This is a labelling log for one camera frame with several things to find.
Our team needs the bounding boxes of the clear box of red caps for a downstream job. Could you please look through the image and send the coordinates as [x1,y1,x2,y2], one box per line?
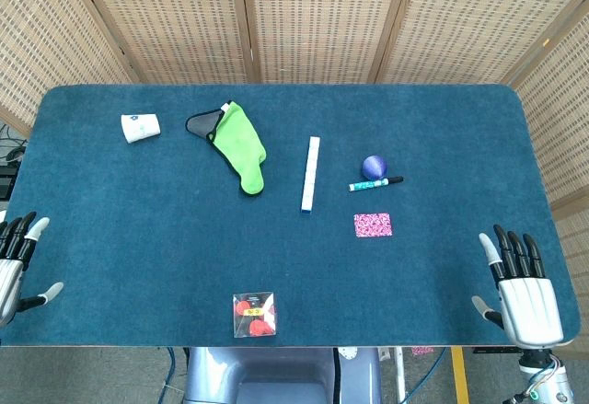
[232,291,279,340]

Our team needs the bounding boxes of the black rail under table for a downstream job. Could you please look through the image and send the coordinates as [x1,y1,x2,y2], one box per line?
[472,346,526,355]

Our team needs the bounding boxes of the teal marker with black cap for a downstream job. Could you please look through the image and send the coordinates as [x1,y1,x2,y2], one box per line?
[348,175,405,192]

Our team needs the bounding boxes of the grey-blue robot torso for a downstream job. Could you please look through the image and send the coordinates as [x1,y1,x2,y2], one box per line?
[183,347,383,404]

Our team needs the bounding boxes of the green cleaning mitt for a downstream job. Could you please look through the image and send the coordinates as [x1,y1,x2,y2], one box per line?
[185,101,268,198]

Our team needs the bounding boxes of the blue cable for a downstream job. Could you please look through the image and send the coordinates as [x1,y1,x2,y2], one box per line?
[407,347,447,403]
[159,347,179,394]

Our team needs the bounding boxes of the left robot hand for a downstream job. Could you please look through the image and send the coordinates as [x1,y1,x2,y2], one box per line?
[0,212,64,328]

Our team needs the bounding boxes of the white and blue block bar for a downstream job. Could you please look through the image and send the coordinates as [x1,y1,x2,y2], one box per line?
[300,135,321,214]

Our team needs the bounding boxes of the purple ball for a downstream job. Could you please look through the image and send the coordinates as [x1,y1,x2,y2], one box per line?
[362,154,390,181]

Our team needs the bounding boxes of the white paper cup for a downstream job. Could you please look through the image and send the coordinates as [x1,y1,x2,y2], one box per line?
[121,112,162,145]

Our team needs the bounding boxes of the white stand leg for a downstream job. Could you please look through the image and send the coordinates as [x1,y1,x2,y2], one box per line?
[389,347,407,403]

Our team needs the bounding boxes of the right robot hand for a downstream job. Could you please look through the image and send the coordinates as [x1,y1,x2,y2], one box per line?
[472,224,565,348]

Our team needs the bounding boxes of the black equipment with cables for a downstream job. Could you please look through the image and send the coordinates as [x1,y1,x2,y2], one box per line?
[0,122,28,201]

